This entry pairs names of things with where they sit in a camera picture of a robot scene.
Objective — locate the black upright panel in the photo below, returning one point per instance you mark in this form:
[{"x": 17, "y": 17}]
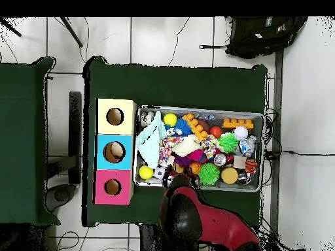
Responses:
[{"x": 75, "y": 117}]

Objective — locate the black backpack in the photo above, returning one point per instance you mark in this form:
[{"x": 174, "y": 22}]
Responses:
[{"x": 261, "y": 36}]

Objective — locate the dark green tablecloth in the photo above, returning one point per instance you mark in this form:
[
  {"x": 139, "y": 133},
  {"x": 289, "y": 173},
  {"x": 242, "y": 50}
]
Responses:
[
  {"x": 178, "y": 86},
  {"x": 21, "y": 130}
]

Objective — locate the orange ball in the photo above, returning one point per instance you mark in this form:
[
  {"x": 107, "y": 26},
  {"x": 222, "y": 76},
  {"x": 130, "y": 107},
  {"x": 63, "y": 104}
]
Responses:
[{"x": 216, "y": 131}]

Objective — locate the polka dot cloth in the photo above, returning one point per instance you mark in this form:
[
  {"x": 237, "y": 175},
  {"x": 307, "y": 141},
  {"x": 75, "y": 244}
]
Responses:
[{"x": 167, "y": 149}]

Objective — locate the black tripod leg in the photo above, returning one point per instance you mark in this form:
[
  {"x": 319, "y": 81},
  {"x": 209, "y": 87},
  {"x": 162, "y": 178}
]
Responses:
[
  {"x": 72, "y": 32},
  {"x": 11, "y": 28}
]

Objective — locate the long orange toy block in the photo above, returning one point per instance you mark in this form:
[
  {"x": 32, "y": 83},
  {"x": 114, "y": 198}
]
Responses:
[{"x": 196, "y": 126}]

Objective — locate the green spiky ball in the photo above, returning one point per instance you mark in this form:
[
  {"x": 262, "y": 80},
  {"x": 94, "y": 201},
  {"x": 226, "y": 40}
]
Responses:
[{"x": 209, "y": 174}]

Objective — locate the cream knitted cloth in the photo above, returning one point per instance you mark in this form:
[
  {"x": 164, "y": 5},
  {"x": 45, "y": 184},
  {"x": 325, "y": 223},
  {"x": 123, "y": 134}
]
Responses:
[{"x": 184, "y": 147}]

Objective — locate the wooden box with three holes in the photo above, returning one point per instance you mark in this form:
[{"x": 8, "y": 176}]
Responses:
[{"x": 104, "y": 157}]

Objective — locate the grey stand base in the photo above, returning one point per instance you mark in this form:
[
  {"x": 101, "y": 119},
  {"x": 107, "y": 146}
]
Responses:
[{"x": 61, "y": 196}]

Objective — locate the mint green knitted cloth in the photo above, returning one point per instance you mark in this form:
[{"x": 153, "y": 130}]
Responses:
[{"x": 150, "y": 143}]

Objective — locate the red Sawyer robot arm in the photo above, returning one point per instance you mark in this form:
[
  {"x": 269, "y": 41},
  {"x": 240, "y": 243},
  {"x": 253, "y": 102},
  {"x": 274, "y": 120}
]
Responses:
[{"x": 222, "y": 227}]

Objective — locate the shallow clear mesh bin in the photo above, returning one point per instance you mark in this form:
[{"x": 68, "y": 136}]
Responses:
[{"x": 218, "y": 123}]

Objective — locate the yellow ball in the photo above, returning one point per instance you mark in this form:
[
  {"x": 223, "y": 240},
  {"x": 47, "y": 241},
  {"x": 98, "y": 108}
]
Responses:
[{"x": 170, "y": 119}]

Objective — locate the blue spiky toy with eyes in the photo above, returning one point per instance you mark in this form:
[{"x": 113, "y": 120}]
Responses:
[{"x": 183, "y": 126}]

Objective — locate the white baseball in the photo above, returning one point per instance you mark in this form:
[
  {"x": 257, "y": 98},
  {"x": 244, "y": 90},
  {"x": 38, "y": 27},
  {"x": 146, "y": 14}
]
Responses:
[{"x": 240, "y": 132}]

